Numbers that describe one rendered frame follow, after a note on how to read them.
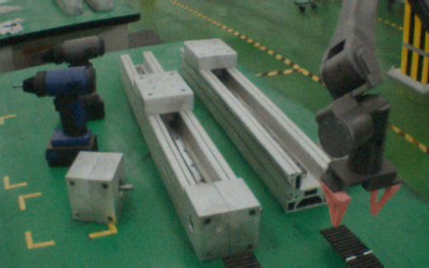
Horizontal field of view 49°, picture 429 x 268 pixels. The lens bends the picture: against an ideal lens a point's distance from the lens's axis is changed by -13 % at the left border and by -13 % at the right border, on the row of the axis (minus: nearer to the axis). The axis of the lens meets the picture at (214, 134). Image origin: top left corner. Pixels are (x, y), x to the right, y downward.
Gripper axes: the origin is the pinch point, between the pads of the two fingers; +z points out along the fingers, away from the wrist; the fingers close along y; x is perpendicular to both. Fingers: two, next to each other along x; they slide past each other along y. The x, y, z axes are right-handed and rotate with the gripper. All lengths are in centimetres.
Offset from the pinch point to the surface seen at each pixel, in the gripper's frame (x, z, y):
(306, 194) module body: -17.6, 6.2, -0.2
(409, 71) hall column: -250, 78, -227
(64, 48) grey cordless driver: -71, -11, 40
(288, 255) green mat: -4.8, 9.1, 8.9
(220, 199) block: -11.7, -0.4, 18.9
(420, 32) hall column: -242, 41, -228
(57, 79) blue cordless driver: -48, -11, 43
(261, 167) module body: -29.6, 6.0, 4.1
